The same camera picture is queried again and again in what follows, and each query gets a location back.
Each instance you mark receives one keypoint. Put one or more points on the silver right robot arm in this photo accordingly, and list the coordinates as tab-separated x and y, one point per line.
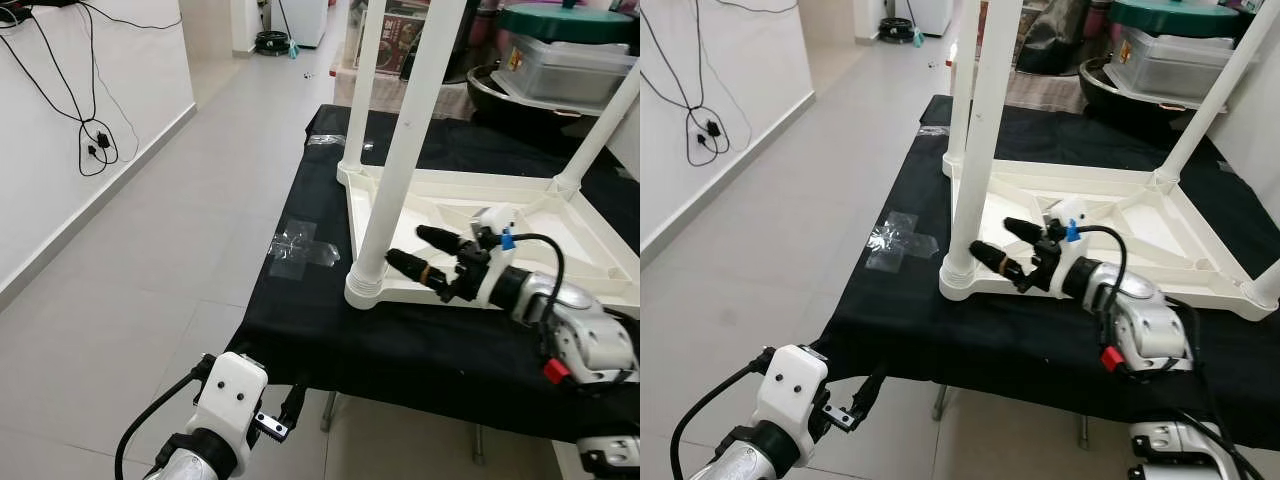
1150	325
590	335

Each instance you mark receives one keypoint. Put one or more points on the black tablecloth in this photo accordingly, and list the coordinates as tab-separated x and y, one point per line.
400	350
1000	345

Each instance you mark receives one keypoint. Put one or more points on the white plastic table top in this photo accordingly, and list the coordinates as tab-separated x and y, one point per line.
1150	215
560	215

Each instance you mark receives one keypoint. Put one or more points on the white appliance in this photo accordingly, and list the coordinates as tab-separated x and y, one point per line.
305	22
930	15

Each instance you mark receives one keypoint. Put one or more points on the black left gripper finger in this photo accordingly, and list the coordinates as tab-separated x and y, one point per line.
768	357
870	392
208	363
294	400

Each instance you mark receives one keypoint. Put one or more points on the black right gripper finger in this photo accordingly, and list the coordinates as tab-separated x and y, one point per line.
1025	232
420	272
440	240
1000	265

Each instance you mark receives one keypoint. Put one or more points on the beige cloth covered bench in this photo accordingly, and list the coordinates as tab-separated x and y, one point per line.
1050	95
450	100

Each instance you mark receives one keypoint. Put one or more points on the dark green lid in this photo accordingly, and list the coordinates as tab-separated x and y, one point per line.
565	22
1170	18

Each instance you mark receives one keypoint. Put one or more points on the clear plastic storage box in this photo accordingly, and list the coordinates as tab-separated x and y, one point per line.
570	70
1170	65

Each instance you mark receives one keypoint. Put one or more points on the red printed carton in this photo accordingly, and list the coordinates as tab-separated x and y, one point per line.
402	40

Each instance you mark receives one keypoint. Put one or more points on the black wok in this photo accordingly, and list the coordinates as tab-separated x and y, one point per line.
490	95
1100	90

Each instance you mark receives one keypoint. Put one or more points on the black plastic bag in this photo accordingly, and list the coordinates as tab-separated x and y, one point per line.
460	40
1055	40

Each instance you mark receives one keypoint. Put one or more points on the large clear tape patch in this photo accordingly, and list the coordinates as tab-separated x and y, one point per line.
900	242
300	250

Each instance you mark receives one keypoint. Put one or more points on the narrow clear tape strip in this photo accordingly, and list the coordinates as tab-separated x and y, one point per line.
930	131
325	140

